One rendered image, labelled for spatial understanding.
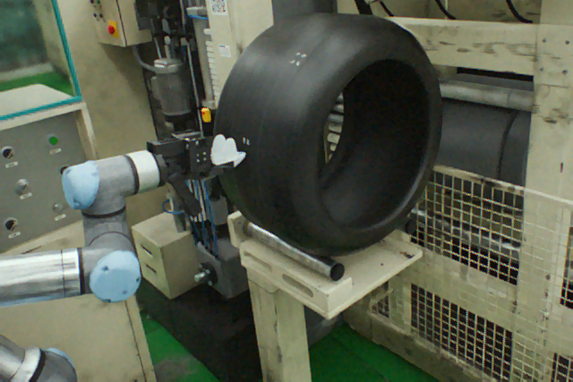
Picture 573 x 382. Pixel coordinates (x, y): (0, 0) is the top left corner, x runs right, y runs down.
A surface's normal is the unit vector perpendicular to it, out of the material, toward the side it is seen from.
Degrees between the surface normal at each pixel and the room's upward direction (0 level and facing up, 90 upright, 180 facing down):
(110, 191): 92
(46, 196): 90
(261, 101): 58
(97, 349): 90
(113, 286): 90
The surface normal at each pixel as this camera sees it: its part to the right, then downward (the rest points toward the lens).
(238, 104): -0.70, -0.18
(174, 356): -0.10, -0.91
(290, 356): 0.65, 0.25
